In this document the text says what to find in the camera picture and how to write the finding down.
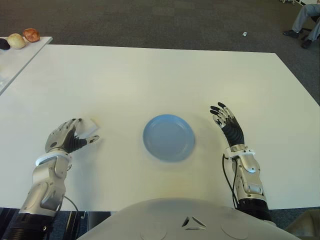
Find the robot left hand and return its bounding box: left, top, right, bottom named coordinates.
left=44, top=117, right=100, bottom=154

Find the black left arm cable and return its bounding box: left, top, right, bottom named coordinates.
left=63, top=196, right=81, bottom=214

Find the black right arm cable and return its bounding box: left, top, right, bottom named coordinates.
left=221, top=153, right=240, bottom=208

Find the seated person in jeans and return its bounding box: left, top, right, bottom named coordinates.
left=282, top=3, right=320, bottom=50

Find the red-brown round bread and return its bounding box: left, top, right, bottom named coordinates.
left=22, top=27, right=41, bottom=43

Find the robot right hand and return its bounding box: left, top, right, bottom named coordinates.
left=209, top=101, right=245, bottom=148

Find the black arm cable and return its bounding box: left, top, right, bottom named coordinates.
left=63, top=196, right=81, bottom=214
left=221, top=153, right=240, bottom=208

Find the white side table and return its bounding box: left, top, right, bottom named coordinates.
left=0, top=36, right=53, bottom=96

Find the grey robot torso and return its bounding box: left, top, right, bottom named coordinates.
left=77, top=197, right=301, bottom=240

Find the pale round fruit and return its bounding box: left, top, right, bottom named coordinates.
left=6, top=33, right=27, bottom=50

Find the white charger block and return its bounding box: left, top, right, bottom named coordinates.
left=74, top=117, right=100, bottom=140

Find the blue round plate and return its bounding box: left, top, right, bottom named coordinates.
left=142, top=113, right=196, bottom=163

